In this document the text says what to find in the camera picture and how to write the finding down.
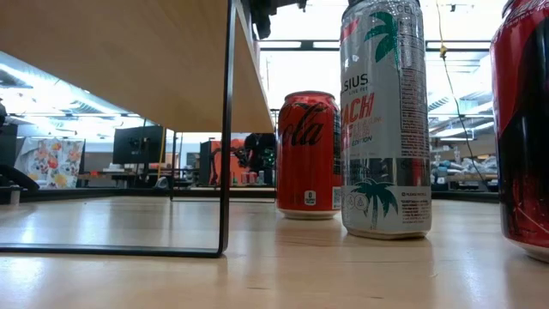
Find black metal table frame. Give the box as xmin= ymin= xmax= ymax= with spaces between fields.
xmin=0 ymin=186 xmax=501 ymax=204

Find background robot green lights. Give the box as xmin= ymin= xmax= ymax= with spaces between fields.
xmin=234 ymin=132 xmax=276 ymax=175

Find floral cloth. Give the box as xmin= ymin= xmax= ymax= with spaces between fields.
xmin=15 ymin=136 xmax=86 ymax=190

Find red soda can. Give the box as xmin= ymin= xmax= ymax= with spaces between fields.
xmin=275 ymin=90 xmax=343 ymax=221
xmin=490 ymin=0 xmax=549 ymax=264

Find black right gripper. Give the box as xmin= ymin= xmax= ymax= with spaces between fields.
xmin=250 ymin=0 xmax=308 ymax=40

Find yellow pole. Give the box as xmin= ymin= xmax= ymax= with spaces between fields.
xmin=157 ymin=127 xmax=166 ymax=177

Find yellow hanging cable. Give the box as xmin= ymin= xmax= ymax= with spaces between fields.
xmin=435 ymin=0 xmax=486 ymax=181

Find cluttered background workbench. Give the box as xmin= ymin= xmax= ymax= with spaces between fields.
xmin=431 ymin=156 xmax=498 ymax=190

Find orange panel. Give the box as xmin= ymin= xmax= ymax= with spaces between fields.
xmin=209 ymin=137 xmax=250 ymax=185

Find black monitor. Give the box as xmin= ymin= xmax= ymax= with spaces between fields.
xmin=112 ymin=124 xmax=166 ymax=166

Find tall Celsius can black lid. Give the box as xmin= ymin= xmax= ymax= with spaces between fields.
xmin=340 ymin=0 xmax=432 ymax=240

